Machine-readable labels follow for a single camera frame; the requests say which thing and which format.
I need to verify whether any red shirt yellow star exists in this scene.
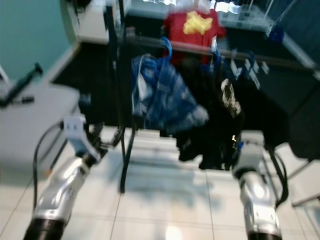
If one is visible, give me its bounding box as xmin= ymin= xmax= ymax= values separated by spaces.
xmin=162 ymin=7 xmax=226 ymax=66

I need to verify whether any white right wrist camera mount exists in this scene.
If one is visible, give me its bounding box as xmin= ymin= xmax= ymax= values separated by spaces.
xmin=232 ymin=130 xmax=266 ymax=173

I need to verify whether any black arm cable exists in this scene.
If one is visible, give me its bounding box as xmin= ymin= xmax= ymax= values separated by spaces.
xmin=265 ymin=145 xmax=290 ymax=208
xmin=32 ymin=122 xmax=68 ymax=211

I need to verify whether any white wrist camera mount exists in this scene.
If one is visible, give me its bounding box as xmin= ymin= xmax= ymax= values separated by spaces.
xmin=62 ymin=114 xmax=98 ymax=161
xmin=232 ymin=130 xmax=266 ymax=173

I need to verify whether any black hung garment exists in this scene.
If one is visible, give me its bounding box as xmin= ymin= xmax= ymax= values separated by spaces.
xmin=177 ymin=60 xmax=246 ymax=171

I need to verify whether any black floor rug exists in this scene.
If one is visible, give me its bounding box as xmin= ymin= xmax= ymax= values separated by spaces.
xmin=52 ymin=20 xmax=320 ymax=161

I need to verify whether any black tripod stick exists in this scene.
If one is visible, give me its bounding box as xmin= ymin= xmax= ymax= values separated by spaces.
xmin=0 ymin=62 xmax=43 ymax=108

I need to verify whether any blue plastic hanger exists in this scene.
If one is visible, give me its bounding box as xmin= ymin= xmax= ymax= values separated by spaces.
xmin=161 ymin=36 xmax=173 ymax=61

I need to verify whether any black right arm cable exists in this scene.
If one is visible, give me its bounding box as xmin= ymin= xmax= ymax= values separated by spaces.
xmin=265 ymin=145 xmax=290 ymax=208

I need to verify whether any white cabinet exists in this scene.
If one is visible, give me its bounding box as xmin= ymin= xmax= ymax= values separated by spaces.
xmin=75 ymin=0 xmax=116 ymax=46

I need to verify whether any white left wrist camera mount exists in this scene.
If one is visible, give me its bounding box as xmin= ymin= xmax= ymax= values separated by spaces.
xmin=62 ymin=114 xmax=98 ymax=161

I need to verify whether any black metal clothes rack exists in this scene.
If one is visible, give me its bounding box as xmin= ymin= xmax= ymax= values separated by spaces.
xmin=104 ymin=0 xmax=320 ymax=195

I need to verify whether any grey cushioned stool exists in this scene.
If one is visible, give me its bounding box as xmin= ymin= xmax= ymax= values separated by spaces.
xmin=0 ymin=82 xmax=81 ymax=173

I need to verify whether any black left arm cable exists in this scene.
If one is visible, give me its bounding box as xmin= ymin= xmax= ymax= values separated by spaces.
xmin=32 ymin=122 xmax=68 ymax=211

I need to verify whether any blue denim garment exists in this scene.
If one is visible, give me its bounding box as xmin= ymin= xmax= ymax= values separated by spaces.
xmin=130 ymin=52 xmax=210 ymax=135

